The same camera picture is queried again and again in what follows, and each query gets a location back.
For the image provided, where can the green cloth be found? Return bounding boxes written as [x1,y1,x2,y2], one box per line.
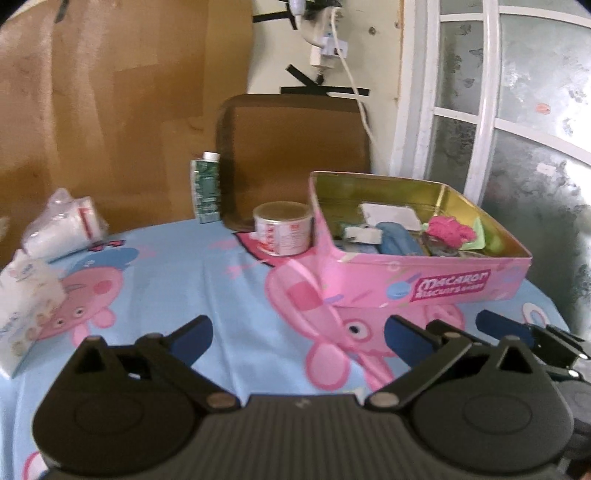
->
[462,219,504,252]

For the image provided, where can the wood pattern sheet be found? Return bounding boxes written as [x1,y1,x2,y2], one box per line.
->
[0,0,254,259]

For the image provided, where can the green drink carton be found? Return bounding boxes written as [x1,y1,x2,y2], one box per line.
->
[190,151,221,224]

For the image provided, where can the red label can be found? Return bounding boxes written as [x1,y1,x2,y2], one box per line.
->
[253,202,315,257]

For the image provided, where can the brown woven mat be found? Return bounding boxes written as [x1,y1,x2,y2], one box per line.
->
[216,93,372,232]

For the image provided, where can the white tissue pack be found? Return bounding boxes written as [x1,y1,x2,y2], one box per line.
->
[0,249,65,379]

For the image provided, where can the short black tape strip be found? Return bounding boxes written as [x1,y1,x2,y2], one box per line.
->
[286,65,324,88]

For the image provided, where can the bagged white paper cups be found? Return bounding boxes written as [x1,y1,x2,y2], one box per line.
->
[21,188,109,257]

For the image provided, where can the white wall charger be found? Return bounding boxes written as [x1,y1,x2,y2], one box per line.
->
[288,0,349,70]

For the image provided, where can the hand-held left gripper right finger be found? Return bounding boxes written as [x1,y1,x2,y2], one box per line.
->
[365,314,532,413]

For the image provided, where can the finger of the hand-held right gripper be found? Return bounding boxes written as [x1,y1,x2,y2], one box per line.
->
[475,309,587,370]
[426,319,468,335]

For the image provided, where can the white frosted glass door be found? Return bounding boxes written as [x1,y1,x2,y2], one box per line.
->
[390,0,591,333]

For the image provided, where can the white charging cable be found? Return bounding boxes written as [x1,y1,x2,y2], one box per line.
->
[330,9,377,139]

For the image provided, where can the pink tin box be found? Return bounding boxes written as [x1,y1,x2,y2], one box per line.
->
[308,171,532,309]

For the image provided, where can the printed blue tablecloth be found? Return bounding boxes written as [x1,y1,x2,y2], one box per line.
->
[0,217,573,480]

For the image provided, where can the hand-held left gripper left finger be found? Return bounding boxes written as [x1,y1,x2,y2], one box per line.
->
[69,315,242,413]

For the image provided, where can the pink fluffy cloth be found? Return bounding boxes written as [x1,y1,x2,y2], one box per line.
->
[427,216,481,250]

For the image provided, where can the white card holder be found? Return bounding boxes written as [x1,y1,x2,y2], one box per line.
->
[360,203,423,232]

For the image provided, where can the blue plastic pouch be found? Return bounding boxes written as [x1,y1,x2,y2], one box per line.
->
[376,222,428,256]

